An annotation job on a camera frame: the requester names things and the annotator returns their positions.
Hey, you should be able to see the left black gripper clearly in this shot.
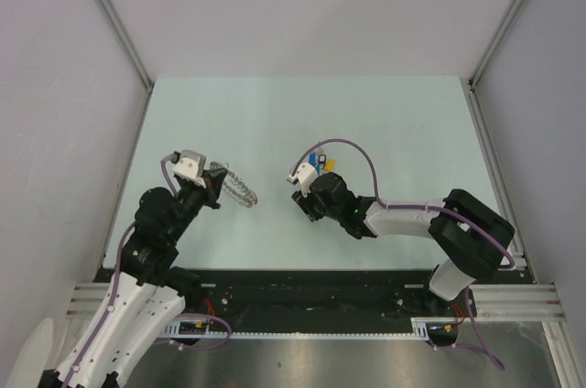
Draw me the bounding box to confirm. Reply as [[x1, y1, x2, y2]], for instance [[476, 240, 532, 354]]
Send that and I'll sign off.
[[167, 167, 227, 243]]

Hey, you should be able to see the metal disc with keyrings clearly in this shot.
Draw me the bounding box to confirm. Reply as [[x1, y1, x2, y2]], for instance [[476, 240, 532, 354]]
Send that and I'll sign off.
[[210, 161, 258, 209]]

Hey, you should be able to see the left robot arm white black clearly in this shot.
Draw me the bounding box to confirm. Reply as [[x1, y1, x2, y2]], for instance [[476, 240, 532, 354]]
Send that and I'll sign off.
[[39, 167, 227, 387]]

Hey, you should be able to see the yellow key tag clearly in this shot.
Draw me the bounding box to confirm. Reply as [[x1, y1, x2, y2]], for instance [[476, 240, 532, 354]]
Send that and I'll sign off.
[[323, 159, 336, 173]]

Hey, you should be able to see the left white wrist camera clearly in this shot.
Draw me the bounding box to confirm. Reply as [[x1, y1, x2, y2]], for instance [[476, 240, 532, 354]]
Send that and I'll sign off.
[[169, 150, 207, 189]]

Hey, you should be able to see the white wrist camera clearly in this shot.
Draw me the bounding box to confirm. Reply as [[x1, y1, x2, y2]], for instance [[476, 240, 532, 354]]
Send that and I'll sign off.
[[288, 163, 319, 196], [169, 150, 207, 189]]

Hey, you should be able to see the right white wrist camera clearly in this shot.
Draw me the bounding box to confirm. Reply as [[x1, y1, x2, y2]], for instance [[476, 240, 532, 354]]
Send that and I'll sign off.
[[288, 163, 319, 196]]

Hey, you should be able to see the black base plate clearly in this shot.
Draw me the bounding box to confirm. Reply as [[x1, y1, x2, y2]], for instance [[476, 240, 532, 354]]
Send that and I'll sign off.
[[93, 268, 477, 332]]

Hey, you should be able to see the white slotted cable duct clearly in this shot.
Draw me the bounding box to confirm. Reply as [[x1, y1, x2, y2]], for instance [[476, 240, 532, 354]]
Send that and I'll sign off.
[[156, 320, 429, 345]]

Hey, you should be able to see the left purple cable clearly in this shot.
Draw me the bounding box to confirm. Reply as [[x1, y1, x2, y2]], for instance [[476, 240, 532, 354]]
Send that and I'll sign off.
[[59, 156, 233, 388]]

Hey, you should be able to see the purple cable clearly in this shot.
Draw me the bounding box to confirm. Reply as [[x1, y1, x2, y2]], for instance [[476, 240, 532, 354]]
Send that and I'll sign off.
[[292, 138, 518, 371], [59, 156, 233, 388]]

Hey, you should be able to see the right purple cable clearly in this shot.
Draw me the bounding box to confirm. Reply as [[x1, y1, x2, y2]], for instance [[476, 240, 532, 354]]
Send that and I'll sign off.
[[292, 138, 518, 371]]

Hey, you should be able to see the left aluminium frame post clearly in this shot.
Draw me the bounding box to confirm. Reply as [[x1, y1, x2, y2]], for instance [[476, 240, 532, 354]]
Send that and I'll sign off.
[[94, 0, 154, 94]]

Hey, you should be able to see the aluminium frame post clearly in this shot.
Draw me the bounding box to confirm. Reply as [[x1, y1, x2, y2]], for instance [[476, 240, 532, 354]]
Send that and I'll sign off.
[[467, 0, 527, 91], [94, 0, 154, 94]]

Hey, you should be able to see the right aluminium frame post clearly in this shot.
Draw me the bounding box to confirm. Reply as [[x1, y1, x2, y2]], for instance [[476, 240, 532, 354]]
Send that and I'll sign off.
[[467, 0, 527, 91]]

